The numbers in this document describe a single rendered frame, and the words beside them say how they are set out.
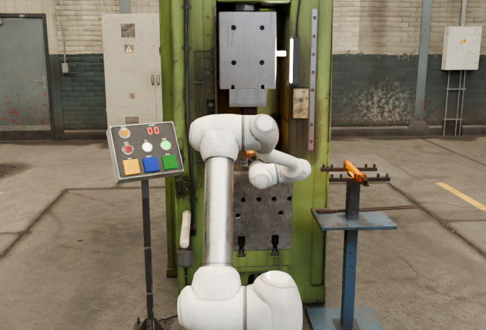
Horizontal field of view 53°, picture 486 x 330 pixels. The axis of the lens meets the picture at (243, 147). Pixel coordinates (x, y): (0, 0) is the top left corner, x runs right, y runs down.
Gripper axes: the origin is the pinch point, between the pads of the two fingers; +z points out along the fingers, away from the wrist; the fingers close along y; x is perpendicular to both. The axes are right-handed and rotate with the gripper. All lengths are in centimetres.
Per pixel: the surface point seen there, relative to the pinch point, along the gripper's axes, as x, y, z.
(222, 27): 68, -16, 8
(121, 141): 13, -67, -13
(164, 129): 16.9, -46.8, -0.8
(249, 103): 28.7, -1.7, 6.5
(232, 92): 34.6, -10.7, 6.7
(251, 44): 60, -1, 8
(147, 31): 63, -112, 534
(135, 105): -53, -135, 531
